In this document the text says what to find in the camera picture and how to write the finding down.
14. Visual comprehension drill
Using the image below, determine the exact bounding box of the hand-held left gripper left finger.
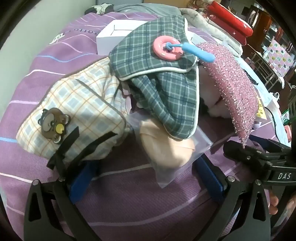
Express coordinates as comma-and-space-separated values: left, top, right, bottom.
23, 159, 102, 241

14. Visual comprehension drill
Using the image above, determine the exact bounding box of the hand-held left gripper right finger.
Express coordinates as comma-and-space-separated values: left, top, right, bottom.
194, 155, 272, 241

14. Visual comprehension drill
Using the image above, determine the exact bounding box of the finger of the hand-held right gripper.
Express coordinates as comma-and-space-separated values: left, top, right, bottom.
223, 140, 274, 164
248, 135, 292, 154

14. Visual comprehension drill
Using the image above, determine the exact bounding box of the clear zip bag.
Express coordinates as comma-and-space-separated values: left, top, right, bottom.
128, 111, 213, 189

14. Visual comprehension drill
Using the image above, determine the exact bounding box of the white plush toy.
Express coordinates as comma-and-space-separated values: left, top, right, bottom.
199, 67, 232, 116

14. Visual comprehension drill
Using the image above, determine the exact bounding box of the peach powder puff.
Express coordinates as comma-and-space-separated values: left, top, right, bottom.
139, 119, 196, 169

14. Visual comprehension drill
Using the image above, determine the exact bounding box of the pink sparkly scrub cloth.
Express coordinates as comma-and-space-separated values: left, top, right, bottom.
196, 43, 258, 145

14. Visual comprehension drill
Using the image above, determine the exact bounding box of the beige plaid bear pouch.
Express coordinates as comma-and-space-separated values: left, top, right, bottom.
16, 57, 134, 163

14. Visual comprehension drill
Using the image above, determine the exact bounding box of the green plaid pouch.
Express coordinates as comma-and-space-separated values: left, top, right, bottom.
109, 15, 216, 139

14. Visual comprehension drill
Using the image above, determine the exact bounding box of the white cardboard box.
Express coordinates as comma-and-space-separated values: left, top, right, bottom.
96, 20, 204, 55

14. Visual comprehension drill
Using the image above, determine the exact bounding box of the person's right hand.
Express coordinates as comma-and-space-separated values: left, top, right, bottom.
269, 188, 285, 216

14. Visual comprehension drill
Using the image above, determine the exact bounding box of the purple striped bedsheet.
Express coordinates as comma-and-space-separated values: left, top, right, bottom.
0, 11, 278, 241

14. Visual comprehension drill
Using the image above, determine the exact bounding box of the stack of colourful cartons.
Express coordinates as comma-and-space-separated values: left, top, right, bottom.
262, 39, 294, 77

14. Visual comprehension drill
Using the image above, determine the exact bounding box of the dark wooden cabinet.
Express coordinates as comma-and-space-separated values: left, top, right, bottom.
252, 5, 278, 47

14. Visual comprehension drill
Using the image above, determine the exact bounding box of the beige quilt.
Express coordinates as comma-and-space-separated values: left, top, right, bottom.
179, 8, 243, 56

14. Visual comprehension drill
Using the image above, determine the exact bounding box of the floral quilt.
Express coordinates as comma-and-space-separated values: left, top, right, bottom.
187, 0, 215, 14

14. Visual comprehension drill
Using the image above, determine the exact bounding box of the grey blanket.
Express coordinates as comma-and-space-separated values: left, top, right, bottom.
113, 3, 185, 18

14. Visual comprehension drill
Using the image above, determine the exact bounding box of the black and white cloth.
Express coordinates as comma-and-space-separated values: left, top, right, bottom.
84, 3, 115, 15

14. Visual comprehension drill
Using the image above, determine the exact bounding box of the metal chair frame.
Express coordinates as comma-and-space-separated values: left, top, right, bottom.
243, 44, 285, 91

